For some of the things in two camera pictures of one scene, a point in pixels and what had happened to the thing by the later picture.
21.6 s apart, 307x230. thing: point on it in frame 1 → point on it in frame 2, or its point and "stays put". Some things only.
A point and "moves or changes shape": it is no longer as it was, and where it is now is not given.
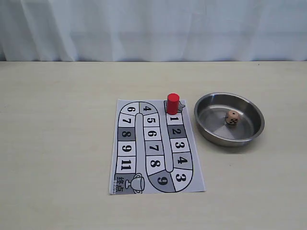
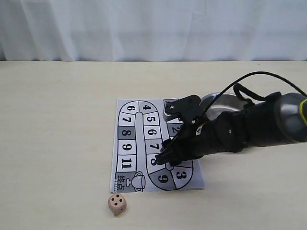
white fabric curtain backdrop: x=153 y=30 stays put
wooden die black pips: x=232 y=117 moves or changes shape
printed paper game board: x=153 y=151 stays put
